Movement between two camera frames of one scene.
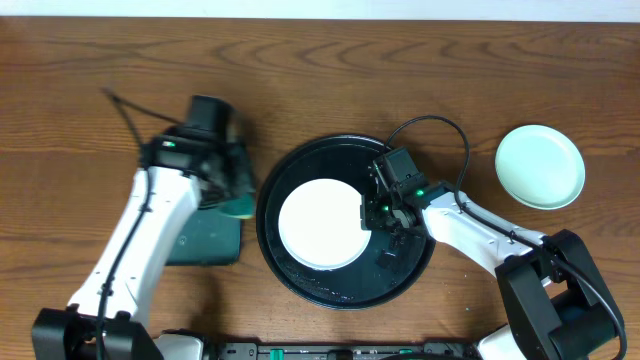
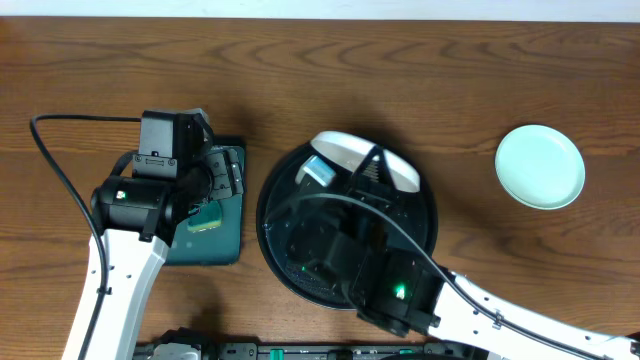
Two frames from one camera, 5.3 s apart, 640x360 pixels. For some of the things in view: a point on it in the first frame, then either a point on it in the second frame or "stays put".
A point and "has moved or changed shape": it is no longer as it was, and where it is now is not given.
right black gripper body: (379, 212) → (365, 227)
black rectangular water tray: (208, 238) stays put
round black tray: (359, 284) stays put
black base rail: (341, 351) stays put
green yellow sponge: (243, 207) → (208, 216)
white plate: (321, 224) has moved or changed shape
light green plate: (540, 166) stays put
